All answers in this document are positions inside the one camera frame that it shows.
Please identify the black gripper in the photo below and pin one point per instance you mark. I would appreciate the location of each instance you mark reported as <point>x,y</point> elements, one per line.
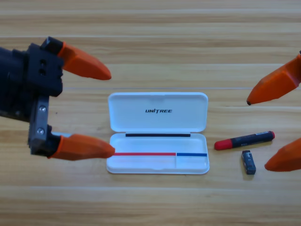
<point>42,77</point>

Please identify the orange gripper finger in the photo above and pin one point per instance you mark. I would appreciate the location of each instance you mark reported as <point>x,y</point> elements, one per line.
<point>82,147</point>
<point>275,86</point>
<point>287,160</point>

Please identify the red and black marker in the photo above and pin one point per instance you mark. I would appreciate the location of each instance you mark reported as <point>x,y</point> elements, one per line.
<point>244,140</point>

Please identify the white Unitree pencil case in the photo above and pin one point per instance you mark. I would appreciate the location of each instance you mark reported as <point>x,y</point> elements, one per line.
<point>157,146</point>

